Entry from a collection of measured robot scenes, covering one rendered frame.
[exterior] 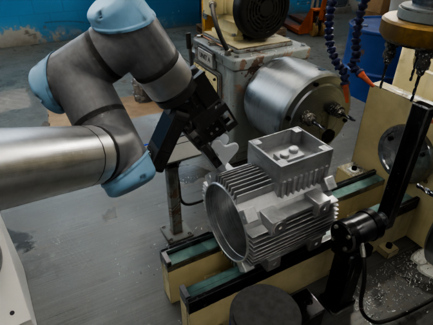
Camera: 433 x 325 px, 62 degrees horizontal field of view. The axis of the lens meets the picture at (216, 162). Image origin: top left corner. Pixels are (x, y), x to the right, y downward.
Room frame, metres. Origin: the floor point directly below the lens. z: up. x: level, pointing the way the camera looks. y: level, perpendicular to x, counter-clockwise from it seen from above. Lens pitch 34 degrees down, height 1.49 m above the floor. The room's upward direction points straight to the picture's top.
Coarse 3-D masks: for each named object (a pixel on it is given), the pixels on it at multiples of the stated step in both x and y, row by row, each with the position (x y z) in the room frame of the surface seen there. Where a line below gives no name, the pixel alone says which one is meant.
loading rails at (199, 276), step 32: (352, 192) 0.72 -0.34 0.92; (160, 256) 0.51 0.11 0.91; (192, 256) 0.51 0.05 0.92; (288, 256) 0.50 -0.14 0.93; (320, 256) 0.54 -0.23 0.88; (384, 256) 0.61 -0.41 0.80; (192, 288) 0.43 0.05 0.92; (224, 288) 0.43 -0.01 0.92; (288, 288) 0.50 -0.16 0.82; (192, 320) 0.40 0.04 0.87; (224, 320) 0.43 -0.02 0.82
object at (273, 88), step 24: (264, 72) 0.98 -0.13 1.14; (288, 72) 0.93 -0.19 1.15; (312, 72) 0.91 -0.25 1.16; (264, 96) 0.92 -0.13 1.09; (288, 96) 0.86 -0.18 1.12; (312, 96) 0.87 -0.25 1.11; (336, 96) 0.91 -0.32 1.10; (264, 120) 0.89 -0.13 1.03; (288, 120) 0.83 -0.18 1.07; (312, 120) 0.83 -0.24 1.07; (336, 120) 0.92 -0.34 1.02
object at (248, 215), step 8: (208, 176) 0.56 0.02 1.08; (208, 184) 0.56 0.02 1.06; (320, 184) 0.55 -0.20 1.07; (328, 184) 0.53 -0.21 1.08; (248, 208) 0.46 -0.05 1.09; (240, 216) 0.46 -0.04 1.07; (248, 216) 0.45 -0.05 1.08; (256, 216) 0.45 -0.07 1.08; (208, 224) 0.56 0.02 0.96; (240, 264) 0.45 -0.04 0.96
